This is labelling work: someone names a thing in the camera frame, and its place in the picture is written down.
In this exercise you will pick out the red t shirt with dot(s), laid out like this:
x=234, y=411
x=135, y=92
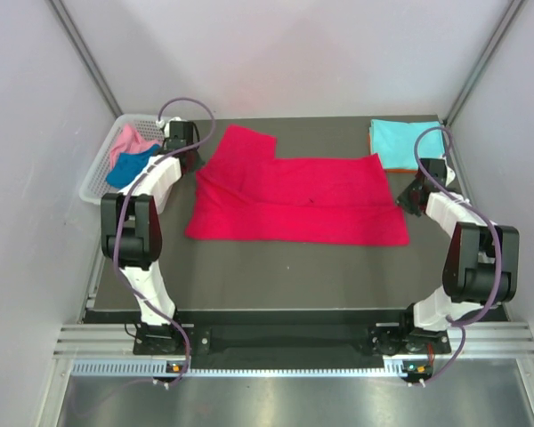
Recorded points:
x=246, y=193

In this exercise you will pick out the right aluminium frame post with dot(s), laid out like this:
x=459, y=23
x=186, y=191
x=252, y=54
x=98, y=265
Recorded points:
x=496, y=38

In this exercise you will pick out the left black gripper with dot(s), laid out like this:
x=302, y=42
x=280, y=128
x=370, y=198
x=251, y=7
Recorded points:
x=196, y=165

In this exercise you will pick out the white slotted cable duct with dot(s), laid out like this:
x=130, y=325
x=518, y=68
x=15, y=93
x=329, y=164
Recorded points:
x=161, y=368

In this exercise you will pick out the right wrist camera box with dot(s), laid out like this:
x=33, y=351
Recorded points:
x=450, y=174

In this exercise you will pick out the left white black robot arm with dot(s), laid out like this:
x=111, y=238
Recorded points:
x=141, y=174

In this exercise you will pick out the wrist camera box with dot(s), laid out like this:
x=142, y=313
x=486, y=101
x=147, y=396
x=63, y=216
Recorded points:
x=450, y=174
x=166, y=125

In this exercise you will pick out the folded light blue t shirt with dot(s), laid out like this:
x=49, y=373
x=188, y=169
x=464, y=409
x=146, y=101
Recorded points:
x=394, y=142

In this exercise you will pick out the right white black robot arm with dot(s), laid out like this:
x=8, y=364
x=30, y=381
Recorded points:
x=480, y=270

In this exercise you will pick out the pink t shirt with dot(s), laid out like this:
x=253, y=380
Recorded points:
x=129, y=141

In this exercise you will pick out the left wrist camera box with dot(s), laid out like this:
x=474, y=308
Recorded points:
x=166, y=125

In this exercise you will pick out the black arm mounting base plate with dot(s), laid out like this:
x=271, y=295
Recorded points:
x=287, y=342

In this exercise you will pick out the white perforated plastic basket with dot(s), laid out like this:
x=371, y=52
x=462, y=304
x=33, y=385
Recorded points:
x=93, y=178

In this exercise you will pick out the aluminium frame post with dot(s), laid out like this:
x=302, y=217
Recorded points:
x=496, y=38
x=72, y=32

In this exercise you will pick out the left aluminium frame post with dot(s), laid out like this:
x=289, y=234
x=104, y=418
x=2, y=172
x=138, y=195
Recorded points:
x=72, y=32

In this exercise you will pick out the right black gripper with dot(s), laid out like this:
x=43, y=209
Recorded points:
x=403, y=201

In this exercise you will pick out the folded orange t shirt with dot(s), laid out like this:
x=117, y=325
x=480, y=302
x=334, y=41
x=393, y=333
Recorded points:
x=388, y=170

